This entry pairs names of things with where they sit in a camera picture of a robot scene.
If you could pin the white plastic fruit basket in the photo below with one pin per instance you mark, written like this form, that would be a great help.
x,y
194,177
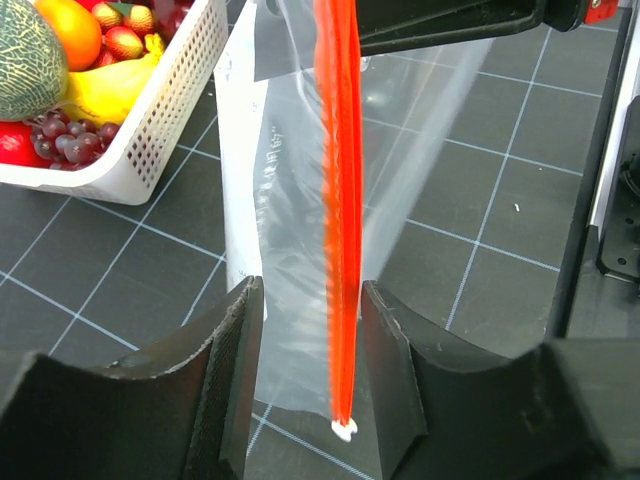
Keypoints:
x,y
130,169

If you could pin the green netted melon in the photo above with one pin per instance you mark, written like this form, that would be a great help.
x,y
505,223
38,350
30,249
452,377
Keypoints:
x,y
34,69

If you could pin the purple grape bunch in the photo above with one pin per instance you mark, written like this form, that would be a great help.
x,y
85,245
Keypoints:
x,y
70,144

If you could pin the yellow banana bunch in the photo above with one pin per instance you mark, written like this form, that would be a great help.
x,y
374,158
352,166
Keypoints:
x,y
107,94

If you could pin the orange fruit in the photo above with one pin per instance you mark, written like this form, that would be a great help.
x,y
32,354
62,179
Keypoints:
x,y
78,30

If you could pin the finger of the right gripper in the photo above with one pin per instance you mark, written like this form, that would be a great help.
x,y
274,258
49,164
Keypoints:
x,y
395,26

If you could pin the clear zip bag red zipper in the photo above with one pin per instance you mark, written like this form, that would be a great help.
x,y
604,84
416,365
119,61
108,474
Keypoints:
x,y
324,152

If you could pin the red pepper left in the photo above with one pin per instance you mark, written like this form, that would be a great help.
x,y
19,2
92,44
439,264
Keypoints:
x,y
16,147

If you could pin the small strawberries pile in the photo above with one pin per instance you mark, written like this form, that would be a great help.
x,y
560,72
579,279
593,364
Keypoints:
x,y
123,34

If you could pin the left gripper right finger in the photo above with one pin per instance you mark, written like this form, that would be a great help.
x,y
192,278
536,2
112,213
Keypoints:
x,y
445,408

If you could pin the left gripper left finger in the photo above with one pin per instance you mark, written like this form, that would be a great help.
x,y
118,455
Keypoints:
x,y
177,409

